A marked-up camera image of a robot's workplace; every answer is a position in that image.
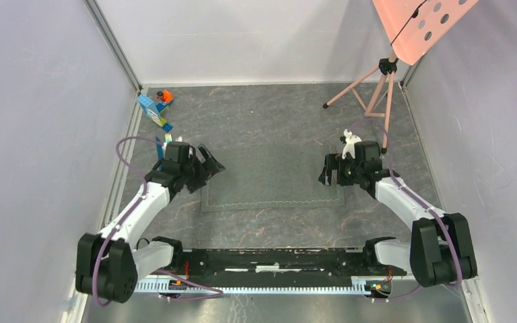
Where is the pink tripod stand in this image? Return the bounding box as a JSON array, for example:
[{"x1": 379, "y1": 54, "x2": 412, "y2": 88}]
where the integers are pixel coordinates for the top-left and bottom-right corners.
[{"x1": 322, "y1": 52, "x2": 399, "y2": 154}]

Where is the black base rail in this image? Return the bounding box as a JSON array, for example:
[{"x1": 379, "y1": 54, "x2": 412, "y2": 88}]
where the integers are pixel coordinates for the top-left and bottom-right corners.
[{"x1": 166, "y1": 248, "x2": 407, "y2": 288}]

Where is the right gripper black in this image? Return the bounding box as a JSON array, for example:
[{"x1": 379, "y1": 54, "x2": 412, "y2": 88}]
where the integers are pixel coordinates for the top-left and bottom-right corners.
[{"x1": 318, "y1": 153, "x2": 364, "y2": 186}]

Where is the grey cloth napkin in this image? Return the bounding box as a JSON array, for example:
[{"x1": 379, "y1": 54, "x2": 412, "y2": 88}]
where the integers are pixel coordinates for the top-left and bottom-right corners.
[{"x1": 201, "y1": 145, "x2": 345, "y2": 213}]

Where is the blue toy block stack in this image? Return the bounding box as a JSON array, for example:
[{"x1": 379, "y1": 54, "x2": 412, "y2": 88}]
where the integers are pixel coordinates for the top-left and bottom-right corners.
[{"x1": 137, "y1": 94, "x2": 173, "y2": 133}]

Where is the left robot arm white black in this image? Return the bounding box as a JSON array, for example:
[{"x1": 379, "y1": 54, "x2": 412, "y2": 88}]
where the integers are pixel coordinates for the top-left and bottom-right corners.
[{"x1": 75, "y1": 141, "x2": 225, "y2": 306}]

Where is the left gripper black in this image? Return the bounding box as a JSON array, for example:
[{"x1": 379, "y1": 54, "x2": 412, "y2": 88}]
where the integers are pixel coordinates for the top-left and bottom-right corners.
[{"x1": 180, "y1": 144, "x2": 225, "y2": 194}]

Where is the orange toy figure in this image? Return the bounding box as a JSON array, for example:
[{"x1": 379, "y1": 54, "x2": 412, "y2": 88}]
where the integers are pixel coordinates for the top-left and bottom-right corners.
[{"x1": 156, "y1": 89, "x2": 174, "y2": 104}]

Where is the white slotted cable duct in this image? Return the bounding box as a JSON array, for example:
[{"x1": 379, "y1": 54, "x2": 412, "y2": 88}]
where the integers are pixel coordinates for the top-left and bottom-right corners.
[{"x1": 135, "y1": 277, "x2": 393, "y2": 296}]

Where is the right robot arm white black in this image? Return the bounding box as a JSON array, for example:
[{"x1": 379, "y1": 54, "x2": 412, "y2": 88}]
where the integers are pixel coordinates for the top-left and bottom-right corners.
[{"x1": 318, "y1": 141, "x2": 478, "y2": 287}]

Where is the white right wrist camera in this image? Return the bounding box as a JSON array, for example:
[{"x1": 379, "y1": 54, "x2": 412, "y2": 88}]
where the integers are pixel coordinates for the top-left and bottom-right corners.
[{"x1": 339, "y1": 129, "x2": 361, "y2": 159}]

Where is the pink perforated board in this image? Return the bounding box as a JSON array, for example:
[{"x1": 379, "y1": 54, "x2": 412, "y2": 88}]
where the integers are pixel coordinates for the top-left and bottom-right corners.
[{"x1": 372, "y1": 0, "x2": 477, "y2": 65}]

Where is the blue plastic knife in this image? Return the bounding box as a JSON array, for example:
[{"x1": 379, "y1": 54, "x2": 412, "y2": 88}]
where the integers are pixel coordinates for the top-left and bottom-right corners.
[{"x1": 156, "y1": 137, "x2": 164, "y2": 170}]

